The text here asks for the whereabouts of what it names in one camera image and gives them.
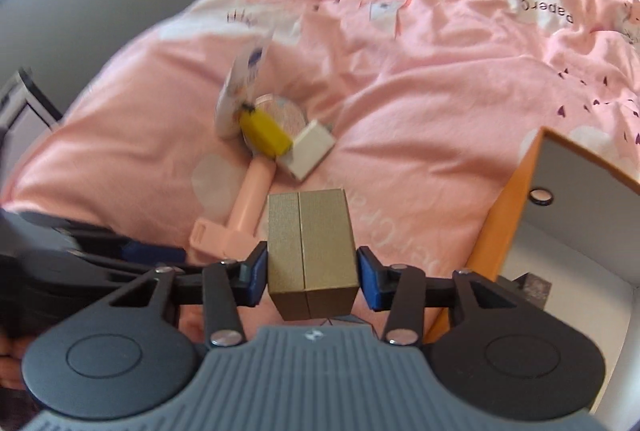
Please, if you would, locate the gold box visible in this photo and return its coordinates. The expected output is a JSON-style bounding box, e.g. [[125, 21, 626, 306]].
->
[[267, 188, 361, 322]]

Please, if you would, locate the pink printed duvet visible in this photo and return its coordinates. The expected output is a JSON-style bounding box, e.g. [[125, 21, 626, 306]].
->
[[0, 0, 640, 347]]

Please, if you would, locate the round patterned mirror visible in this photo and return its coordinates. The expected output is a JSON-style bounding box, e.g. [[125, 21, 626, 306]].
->
[[242, 95, 308, 152]]

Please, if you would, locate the orange cardboard box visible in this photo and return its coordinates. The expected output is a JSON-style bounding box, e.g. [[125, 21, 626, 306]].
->
[[425, 127, 640, 431]]

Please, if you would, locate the yellow plastic gadget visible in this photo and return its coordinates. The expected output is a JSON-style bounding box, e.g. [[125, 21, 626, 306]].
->
[[239, 106, 292, 156]]

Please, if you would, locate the grey box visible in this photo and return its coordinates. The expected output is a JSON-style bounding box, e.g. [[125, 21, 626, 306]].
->
[[500, 273, 553, 312]]

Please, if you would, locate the small white box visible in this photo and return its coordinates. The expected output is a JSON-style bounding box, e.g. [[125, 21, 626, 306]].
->
[[276, 120, 337, 182]]

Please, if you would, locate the pink plastic handle tool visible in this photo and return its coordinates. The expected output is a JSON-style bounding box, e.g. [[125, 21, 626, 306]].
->
[[189, 156, 275, 257]]

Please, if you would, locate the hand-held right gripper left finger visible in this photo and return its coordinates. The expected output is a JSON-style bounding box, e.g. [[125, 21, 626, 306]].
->
[[107, 241, 271, 347]]

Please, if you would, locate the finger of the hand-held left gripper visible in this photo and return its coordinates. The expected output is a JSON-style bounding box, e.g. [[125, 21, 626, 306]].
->
[[22, 248, 161, 287], [0, 208, 187, 266]]

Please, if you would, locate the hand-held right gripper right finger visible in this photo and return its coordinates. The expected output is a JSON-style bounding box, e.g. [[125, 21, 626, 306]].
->
[[356, 245, 526, 346]]

